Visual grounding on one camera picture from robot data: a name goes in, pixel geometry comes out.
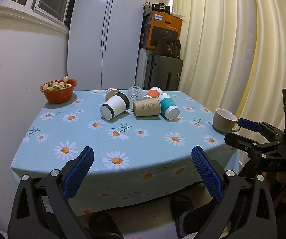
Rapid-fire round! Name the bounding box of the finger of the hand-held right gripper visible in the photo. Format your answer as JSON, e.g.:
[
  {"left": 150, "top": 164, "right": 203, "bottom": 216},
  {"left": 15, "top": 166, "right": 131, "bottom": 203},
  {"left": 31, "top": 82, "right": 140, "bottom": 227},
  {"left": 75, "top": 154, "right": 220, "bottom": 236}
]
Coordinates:
[
  {"left": 237, "top": 118, "right": 286, "bottom": 142},
  {"left": 224, "top": 132, "right": 283, "bottom": 158}
]

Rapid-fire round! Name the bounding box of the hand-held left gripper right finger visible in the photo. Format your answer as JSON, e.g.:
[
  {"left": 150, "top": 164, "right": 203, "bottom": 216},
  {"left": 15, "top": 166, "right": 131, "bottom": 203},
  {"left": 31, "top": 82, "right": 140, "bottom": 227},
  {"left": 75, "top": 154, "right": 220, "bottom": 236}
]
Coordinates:
[{"left": 191, "top": 146, "right": 278, "bottom": 239}]

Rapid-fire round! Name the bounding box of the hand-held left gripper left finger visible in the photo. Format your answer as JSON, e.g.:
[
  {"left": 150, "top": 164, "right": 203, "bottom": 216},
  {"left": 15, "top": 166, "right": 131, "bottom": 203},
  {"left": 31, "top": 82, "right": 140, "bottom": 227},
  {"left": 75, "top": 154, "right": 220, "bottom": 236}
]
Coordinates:
[{"left": 7, "top": 146, "right": 95, "bottom": 239}]

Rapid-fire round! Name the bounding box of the beige ceramic mug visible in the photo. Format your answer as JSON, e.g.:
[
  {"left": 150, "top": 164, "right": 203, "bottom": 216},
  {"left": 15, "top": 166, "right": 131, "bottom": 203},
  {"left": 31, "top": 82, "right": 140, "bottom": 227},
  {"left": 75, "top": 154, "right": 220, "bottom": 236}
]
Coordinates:
[{"left": 212, "top": 108, "right": 240, "bottom": 133}]

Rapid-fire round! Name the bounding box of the white black-banded paper cup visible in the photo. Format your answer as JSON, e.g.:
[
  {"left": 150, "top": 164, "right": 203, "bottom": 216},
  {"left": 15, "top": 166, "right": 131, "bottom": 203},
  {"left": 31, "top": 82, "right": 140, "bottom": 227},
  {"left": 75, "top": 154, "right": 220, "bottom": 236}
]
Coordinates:
[{"left": 100, "top": 92, "right": 130, "bottom": 120}]

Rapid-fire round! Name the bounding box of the teal paper cup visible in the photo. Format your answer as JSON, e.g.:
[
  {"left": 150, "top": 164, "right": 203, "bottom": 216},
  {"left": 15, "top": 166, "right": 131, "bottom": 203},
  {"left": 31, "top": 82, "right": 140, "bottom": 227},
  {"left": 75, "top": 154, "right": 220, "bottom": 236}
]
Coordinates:
[{"left": 157, "top": 93, "right": 180, "bottom": 120}]

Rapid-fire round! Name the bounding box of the plain brown paper cup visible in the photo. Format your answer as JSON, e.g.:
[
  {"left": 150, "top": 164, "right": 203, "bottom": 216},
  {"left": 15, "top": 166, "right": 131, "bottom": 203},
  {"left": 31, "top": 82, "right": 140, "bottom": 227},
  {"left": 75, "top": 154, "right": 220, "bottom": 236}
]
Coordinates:
[{"left": 105, "top": 88, "right": 122, "bottom": 102}]

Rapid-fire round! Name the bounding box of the brown ship-print paper cup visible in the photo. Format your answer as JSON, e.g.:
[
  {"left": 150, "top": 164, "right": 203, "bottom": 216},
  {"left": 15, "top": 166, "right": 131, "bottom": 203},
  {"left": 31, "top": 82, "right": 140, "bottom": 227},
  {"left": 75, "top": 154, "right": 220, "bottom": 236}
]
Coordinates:
[{"left": 132, "top": 97, "right": 161, "bottom": 117}]

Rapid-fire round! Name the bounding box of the orange paper cup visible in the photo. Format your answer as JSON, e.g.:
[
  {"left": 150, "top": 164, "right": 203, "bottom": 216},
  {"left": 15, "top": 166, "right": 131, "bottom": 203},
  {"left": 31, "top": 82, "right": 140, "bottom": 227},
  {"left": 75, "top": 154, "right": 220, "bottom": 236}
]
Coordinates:
[{"left": 142, "top": 87, "right": 163, "bottom": 100}]

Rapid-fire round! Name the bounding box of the black slipper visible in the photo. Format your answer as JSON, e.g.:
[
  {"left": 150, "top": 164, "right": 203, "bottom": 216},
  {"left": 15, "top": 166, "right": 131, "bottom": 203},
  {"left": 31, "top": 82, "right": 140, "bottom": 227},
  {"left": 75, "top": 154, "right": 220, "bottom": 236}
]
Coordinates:
[
  {"left": 88, "top": 212, "right": 123, "bottom": 239},
  {"left": 174, "top": 195, "right": 218, "bottom": 239}
]

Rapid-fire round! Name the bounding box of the blue daisy tablecloth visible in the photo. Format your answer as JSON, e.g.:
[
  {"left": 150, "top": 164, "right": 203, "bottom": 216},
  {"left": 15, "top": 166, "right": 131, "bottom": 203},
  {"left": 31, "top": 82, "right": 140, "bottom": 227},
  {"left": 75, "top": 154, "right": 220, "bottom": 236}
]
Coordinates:
[{"left": 11, "top": 90, "right": 240, "bottom": 217}]

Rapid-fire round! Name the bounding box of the cream curtain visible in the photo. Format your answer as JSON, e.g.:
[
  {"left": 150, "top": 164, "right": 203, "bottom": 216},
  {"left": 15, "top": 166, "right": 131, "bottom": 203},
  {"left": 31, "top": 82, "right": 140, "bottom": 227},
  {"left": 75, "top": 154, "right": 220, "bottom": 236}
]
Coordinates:
[{"left": 169, "top": 0, "right": 286, "bottom": 140}]

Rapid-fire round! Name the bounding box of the red plastic bowl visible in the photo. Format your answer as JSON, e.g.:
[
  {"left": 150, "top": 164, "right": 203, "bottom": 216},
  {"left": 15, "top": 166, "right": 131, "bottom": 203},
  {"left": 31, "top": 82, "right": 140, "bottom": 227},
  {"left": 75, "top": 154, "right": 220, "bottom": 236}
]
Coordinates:
[{"left": 40, "top": 79, "right": 77, "bottom": 104}]

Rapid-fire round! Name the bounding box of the pile of pale fruits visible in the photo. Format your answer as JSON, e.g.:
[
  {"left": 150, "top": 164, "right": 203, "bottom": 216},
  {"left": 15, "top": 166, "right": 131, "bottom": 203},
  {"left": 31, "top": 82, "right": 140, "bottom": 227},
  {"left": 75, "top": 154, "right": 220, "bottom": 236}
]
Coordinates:
[{"left": 43, "top": 76, "right": 72, "bottom": 91}]

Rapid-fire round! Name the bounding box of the clear drinking glass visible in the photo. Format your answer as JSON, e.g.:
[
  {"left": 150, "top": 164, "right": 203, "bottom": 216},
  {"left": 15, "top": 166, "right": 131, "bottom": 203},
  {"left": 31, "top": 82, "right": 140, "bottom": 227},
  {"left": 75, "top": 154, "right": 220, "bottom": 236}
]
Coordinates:
[{"left": 127, "top": 86, "right": 143, "bottom": 109}]

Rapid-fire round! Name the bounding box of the dark grey suitcase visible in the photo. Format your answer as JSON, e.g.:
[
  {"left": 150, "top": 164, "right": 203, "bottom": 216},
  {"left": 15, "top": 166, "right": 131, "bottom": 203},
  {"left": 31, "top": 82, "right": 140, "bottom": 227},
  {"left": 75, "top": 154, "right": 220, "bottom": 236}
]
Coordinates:
[{"left": 143, "top": 53, "right": 184, "bottom": 91}]

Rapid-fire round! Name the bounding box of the brown handbag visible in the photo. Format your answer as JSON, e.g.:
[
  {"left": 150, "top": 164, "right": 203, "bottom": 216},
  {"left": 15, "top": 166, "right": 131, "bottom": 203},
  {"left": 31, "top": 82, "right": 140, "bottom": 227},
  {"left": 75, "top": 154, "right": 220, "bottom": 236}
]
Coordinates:
[{"left": 156, "top": 38, "right": 181, "bottom": 59}]

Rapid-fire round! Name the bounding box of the white suitcase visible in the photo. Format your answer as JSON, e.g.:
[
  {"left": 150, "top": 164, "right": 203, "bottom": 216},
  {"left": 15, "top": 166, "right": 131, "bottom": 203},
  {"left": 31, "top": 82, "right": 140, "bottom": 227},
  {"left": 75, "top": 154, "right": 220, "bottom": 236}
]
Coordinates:
[{"left": 135, "top": 48, "right": 149, "bottom": 89}]

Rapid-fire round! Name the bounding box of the orange cardboard box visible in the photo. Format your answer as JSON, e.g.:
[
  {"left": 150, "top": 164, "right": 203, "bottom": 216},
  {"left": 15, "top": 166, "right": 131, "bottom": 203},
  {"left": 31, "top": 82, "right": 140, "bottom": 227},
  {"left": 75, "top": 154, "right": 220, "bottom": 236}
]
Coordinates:
[{"left": 140, "top": 11, "right": 183, "bottom": 51}]

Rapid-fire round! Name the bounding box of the grey wardrobe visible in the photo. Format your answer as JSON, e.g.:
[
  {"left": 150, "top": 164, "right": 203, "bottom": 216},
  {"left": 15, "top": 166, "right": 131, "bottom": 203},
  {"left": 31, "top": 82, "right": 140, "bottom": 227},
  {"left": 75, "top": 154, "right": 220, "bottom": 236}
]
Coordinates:
[{"left": 67, "top": 0, "right": 158, "bottom": 90}]

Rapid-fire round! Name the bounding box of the white framed window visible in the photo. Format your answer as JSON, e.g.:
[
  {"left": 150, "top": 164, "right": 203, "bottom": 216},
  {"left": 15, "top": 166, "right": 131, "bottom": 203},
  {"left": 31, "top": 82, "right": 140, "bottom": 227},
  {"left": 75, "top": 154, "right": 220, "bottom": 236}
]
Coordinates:
[{"left": 0, "top": 0, "right": 81, "bottom": 28}]

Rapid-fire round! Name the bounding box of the black camera bag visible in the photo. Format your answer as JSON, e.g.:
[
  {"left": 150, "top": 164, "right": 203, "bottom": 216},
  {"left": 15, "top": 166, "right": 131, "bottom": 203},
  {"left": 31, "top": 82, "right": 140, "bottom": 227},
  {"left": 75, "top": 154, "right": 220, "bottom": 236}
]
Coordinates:
[{"left": 152, "top": 3, "right": 171, "bottom": 14}]

